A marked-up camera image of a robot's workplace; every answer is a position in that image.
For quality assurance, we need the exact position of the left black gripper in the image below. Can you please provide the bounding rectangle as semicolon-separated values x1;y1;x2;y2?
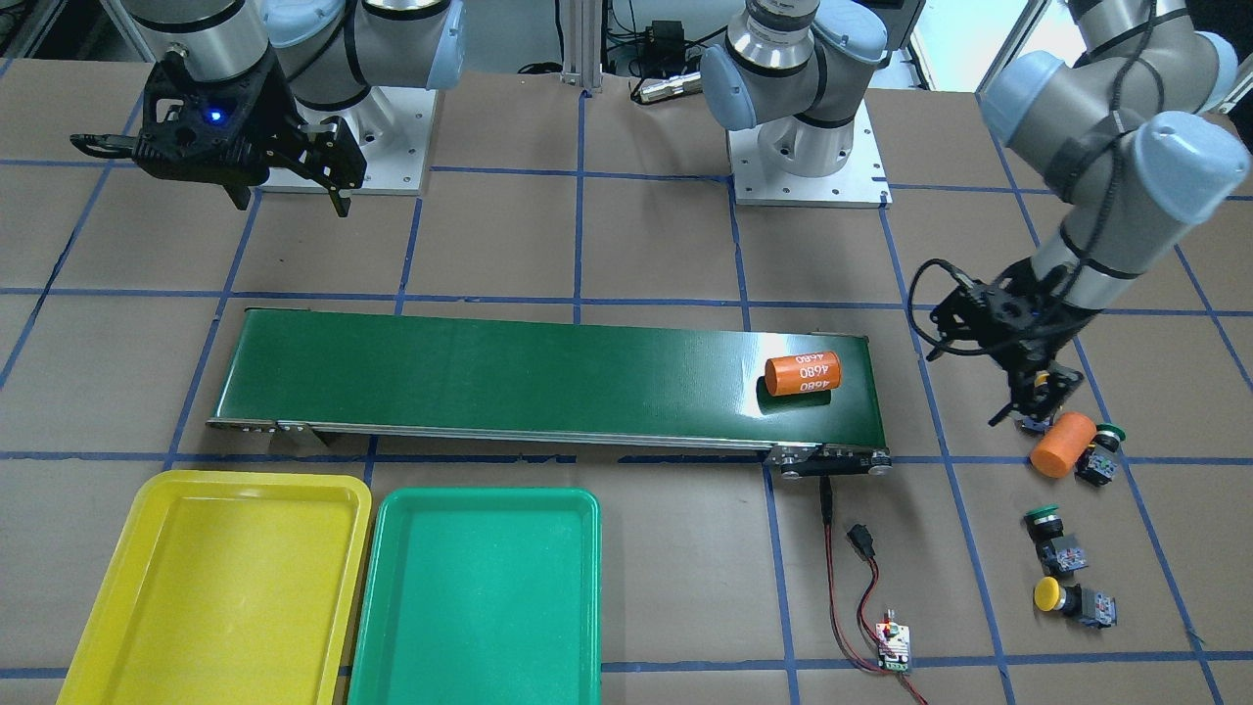
928;264;1084;427

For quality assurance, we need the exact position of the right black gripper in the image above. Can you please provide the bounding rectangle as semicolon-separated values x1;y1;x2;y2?
130;54;367;218

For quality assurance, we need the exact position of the plain orange cylinder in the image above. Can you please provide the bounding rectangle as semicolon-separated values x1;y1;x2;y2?
1027;411;1096;480

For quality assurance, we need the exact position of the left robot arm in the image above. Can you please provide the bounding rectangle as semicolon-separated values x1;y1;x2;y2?
699;1;1250;421

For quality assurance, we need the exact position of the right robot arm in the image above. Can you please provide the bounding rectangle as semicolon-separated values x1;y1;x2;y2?
98;1;466;217

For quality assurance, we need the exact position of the green conveyor belt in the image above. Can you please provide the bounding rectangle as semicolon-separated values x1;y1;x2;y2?
208;308;892;477

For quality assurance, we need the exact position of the orange 4680 labelled cylinder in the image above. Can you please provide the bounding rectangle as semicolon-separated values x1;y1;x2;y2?
764;351;843;397

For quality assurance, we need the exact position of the yellow plastic tray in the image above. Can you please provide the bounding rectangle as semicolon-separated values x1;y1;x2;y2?
58;470;372;704

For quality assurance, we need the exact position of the green plastic tray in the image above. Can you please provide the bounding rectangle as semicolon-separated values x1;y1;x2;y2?
348;488;601;704

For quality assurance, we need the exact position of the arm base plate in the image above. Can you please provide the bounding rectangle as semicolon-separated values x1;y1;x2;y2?
297;86;441;197
725;101;893;209

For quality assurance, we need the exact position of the yellow push button switch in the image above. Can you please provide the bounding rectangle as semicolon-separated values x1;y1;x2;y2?
1032;577;1118;629

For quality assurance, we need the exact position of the red black power cable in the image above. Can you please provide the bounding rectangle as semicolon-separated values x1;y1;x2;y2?
818;477;928;705

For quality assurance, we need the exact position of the aluminium frame post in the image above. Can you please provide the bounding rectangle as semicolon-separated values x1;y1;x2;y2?
558;0;605;95

